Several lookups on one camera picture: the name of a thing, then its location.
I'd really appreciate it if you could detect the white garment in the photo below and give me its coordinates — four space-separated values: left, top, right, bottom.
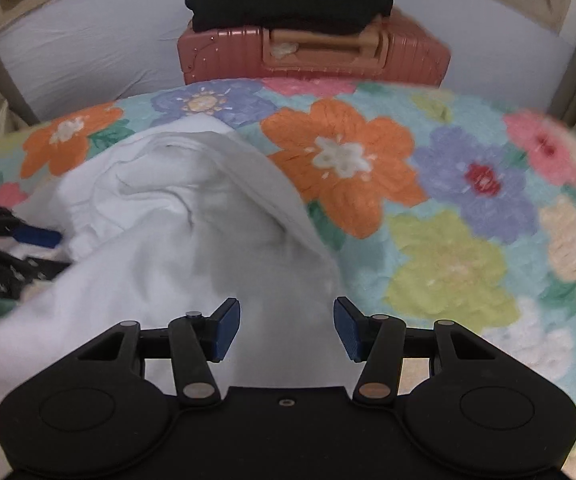
0 117 349 480

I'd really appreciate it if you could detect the floral quilted bedspread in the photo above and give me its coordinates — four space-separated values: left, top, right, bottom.
0 77 576 480

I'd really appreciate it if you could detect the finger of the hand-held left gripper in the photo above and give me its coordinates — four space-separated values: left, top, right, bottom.
0 214 65 249
13 256 70 287

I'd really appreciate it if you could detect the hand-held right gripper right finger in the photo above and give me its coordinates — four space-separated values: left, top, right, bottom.
333 296 499 406

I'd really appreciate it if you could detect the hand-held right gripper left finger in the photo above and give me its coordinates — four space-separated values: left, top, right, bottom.
75 297 241 408

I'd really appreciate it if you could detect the pink hard-shell suitcase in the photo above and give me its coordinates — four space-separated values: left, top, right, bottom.
178 5 451 86

